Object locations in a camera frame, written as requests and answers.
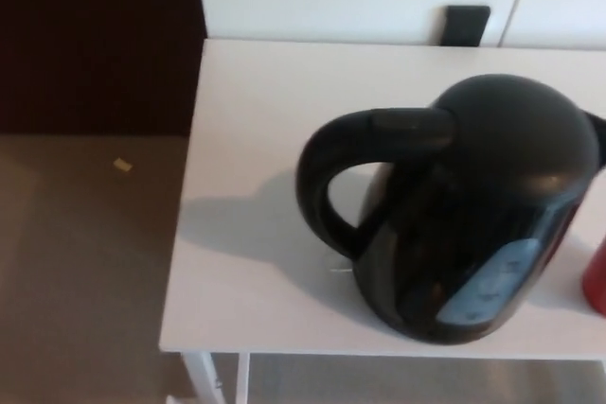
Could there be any black electric kettle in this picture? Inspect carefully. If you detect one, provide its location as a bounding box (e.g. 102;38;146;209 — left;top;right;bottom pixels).
295;73;606;346

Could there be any white metal-frame table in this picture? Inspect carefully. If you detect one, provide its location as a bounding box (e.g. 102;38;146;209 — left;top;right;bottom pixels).
158;38;606;404

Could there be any red plastic cup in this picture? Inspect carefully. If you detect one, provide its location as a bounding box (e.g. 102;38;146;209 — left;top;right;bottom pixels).
580;233;606;318

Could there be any dark brown wooden panel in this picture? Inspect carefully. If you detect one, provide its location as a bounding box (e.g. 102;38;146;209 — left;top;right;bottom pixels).
0;0;209;138

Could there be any black rectangular wall plate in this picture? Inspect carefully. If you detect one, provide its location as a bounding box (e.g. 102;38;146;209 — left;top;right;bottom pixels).
434;5;492;48

